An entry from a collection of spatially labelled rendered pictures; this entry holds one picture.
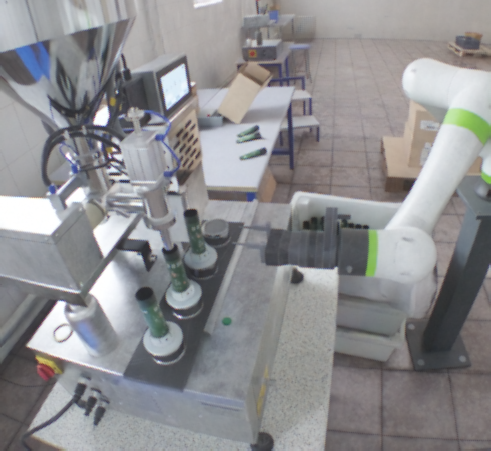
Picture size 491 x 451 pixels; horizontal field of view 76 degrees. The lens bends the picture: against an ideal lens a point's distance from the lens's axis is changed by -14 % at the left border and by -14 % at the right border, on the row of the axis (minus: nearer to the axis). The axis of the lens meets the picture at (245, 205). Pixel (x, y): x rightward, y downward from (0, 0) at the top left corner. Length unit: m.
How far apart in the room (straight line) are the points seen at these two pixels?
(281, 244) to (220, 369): 0.26
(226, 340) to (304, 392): 0.31
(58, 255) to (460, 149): 0.80
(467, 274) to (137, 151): 1.34
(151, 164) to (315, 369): 0.68
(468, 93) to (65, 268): 0.88
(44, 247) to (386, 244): 0.57
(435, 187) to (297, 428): 0.63
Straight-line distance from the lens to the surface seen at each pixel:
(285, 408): 0.93
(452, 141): 0.87
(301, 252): 0.69
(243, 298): 0.77
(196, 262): 0.79
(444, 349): 1.99
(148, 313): 0.60
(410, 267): 0.69
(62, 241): 0.55
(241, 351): 0.69
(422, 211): 0.83
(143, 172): 0.54
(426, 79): 0.98
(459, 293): 1.65
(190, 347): 0.70
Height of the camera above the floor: 1.60
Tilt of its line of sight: 34 degrees down
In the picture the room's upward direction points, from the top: 7 degrees counter-clockwise
